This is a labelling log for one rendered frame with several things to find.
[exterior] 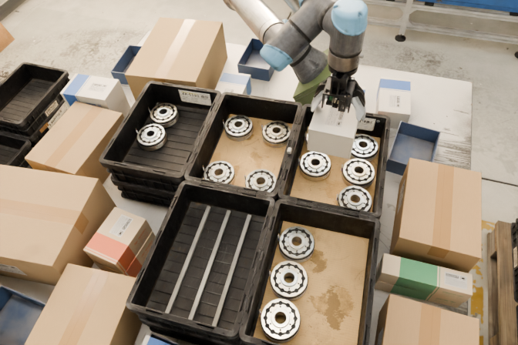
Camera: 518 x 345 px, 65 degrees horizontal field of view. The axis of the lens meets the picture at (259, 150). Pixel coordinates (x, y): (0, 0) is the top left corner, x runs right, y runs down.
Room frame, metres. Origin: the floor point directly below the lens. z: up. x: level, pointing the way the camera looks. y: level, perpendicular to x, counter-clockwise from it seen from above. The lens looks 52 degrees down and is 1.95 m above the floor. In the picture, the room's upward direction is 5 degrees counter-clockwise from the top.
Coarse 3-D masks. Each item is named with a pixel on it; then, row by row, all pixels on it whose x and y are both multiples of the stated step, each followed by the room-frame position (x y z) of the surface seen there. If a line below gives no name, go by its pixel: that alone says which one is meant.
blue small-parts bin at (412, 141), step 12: (396, 132) 0.96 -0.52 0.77; (408, 132) 1.00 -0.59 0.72; (420, 132) 0.98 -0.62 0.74; (432, 132) 0.96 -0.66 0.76; (396, 144) 0.96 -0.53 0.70; (408, 144) 0.95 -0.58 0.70; (420, 144) 0.95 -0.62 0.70; (432, 144) 0.94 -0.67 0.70; (396, 156) 0.90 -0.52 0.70; (408, 156) 0.89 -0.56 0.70; (420, 156) 0.89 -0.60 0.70; (432, 156) 0.85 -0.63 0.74; (396, 168) 0.83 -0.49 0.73
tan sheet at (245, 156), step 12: (252, 120) 1.04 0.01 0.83; (264, 120) 1.03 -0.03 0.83; (228, 144) 0.93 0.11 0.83; (240, 144) 0.93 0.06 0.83; (252, 144) 0.92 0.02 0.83; (264, 144) 0.92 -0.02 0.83; (216, 156) 0.88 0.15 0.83; (228, 156) 0.88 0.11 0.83; (240, 156) 0.87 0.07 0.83; (252, 156) 0.87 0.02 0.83; (264, 156) 0.86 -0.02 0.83; (276, 156) 0.86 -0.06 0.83; (240, 168) 0.82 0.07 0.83; (252, 168) 0.82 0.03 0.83; (264, 168) 0.81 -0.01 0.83; (276, 168) 0.81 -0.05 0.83; (240, 180) 0.77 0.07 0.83
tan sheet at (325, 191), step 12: (300, 156) 0.85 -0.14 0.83; (336, 156) 0.83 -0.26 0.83; (336, 168) 0.78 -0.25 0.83; (300, 180) 0.75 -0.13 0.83; (324, 180) 0.74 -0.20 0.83; (336, 180) 0.73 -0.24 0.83; (300, 192) 0.70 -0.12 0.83; (312, 192) 0.70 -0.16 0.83; (324, 192) 0.69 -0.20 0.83; (336, 192) 0.69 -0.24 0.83; (372, 192) 0.68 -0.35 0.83; (336, 204) 0.65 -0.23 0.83; (372, 204) 0.63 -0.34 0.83
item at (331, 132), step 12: (324, 108) 0.78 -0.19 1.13; (312, 120) 0.73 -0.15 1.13; (324, 120) 0.73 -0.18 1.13; (336, 120) 0.73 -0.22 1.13; (348, 120) 0.72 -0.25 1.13; (312, 132) 0.70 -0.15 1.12; (324, 132) 0.69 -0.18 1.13; (336, 132) 0.68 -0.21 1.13; (348, 132) 0.68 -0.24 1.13; (312, 144) 0.70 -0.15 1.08; (324, 144) 0.69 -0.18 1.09; (336, 144) 0.67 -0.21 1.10; (348, 144) 0.66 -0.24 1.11; (348, 156) 0.66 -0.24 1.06
